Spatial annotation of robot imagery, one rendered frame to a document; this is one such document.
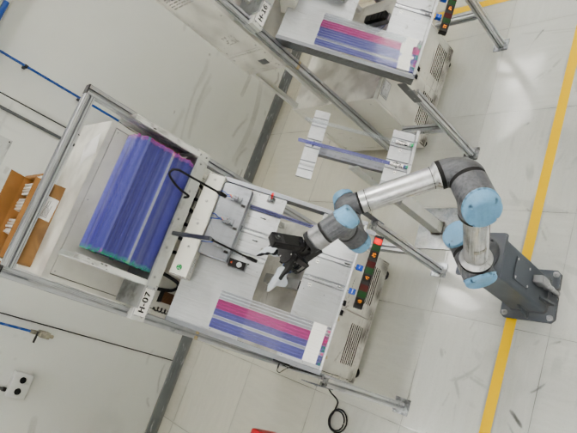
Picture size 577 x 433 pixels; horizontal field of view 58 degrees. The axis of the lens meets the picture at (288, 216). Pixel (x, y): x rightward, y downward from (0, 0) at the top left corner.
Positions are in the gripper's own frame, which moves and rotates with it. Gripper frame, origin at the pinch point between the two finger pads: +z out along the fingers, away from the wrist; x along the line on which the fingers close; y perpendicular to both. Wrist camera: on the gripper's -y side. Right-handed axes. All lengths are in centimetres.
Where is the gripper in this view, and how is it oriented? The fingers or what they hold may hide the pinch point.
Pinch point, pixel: (259, 271)
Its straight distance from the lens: 168.0
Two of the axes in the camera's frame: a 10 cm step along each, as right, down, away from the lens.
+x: -2.6, -6.9, 6.8
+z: -7.8, 5.6, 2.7
